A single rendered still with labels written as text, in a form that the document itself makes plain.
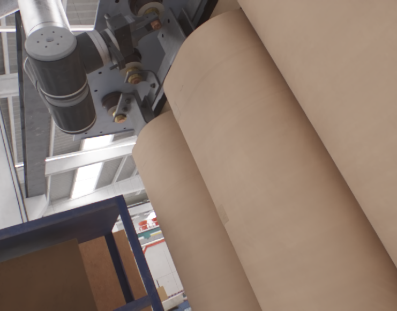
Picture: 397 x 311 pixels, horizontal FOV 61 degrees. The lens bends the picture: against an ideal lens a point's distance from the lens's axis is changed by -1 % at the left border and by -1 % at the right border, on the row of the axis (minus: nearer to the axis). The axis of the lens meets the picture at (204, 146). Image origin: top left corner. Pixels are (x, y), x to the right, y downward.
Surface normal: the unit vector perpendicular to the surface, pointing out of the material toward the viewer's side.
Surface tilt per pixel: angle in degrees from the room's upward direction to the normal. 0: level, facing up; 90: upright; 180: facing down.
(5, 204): 90
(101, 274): 90
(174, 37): 90
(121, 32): 168
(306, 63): 90
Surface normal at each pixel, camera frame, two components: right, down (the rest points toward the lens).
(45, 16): 0.15, -0.58
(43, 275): 0.37, -0.48
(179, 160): -0.26, -0.23
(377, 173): -0.85, 0.21
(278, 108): 0.00, -0.36
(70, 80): 0.65, 0.66
